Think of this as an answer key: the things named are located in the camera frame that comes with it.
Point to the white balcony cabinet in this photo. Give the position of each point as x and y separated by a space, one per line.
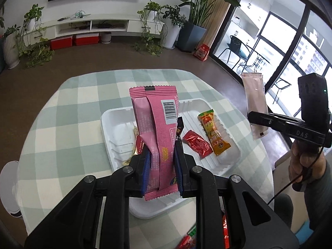
249 13

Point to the red bag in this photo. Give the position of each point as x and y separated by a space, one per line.
202 53

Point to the orange snack packet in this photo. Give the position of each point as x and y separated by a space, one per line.
215 137

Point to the person's right hand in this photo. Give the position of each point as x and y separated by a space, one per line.
298 166

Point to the black sliding glass door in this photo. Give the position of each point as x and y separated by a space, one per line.
289 45

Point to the glass balcony table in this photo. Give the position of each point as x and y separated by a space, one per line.
259 59

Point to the plant in white ribbed pot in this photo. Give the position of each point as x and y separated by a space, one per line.
11 51

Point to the plant in tall white pot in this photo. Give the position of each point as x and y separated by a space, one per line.
171 35

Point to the pale pink snack packet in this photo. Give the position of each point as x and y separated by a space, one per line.
255 96

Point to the white television cabinet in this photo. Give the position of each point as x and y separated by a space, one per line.
64 28

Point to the trailing pothos plant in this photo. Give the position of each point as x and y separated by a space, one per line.
151 15
33 23

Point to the beige curtain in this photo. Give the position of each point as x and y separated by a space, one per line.
217 18

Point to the black snack packet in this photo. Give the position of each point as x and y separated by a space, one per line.
179 127

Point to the small grey round pot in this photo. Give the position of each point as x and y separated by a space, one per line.
106 37

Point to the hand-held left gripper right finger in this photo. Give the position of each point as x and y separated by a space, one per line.
179 171

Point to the large-leaf plant in dark pot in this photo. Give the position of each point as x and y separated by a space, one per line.
190 37

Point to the large red snack packet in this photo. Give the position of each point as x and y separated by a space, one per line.
225 230

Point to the yellow snack packet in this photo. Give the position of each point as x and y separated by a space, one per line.
135 134

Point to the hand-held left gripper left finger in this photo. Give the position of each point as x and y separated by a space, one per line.
146 171

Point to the green checked tablecloth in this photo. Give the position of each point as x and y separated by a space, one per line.
77 109

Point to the green red clear packet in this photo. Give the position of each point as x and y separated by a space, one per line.
188 241

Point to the person's right forearm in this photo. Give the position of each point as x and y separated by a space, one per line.
321 199

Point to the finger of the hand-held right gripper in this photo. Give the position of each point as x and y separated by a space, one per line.
269 121

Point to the blue cushion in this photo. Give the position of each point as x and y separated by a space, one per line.
302 232

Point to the dark red foil packet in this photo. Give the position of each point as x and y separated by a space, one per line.
198 144

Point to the red storage box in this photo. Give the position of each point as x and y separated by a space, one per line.
61 43
87 39

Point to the black balcony chair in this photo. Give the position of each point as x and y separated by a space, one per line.
281 83
237 42

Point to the white plastic tray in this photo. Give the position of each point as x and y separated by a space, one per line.
119 129

